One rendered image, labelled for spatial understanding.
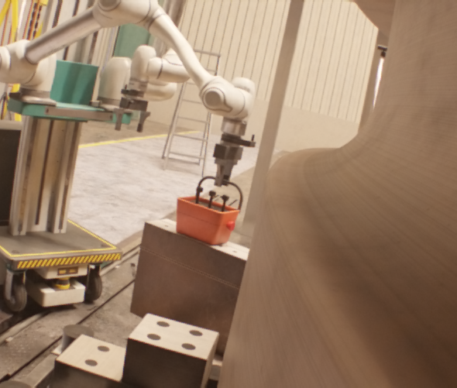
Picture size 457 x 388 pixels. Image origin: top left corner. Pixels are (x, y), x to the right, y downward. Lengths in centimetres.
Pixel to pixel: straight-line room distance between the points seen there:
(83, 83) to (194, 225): 115
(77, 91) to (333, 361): 267
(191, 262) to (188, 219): 15
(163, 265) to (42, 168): 108
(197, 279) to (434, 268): 172
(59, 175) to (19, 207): 29
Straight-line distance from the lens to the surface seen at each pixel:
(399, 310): 28
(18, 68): 236
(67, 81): 280
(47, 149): 291
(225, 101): 183
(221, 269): 195
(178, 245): 204
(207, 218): 196
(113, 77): 280
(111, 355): 96
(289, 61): 498
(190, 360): 84
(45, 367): 105
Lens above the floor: 121
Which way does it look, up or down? 11 degrees down
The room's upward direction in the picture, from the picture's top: 12 degrees clockwise
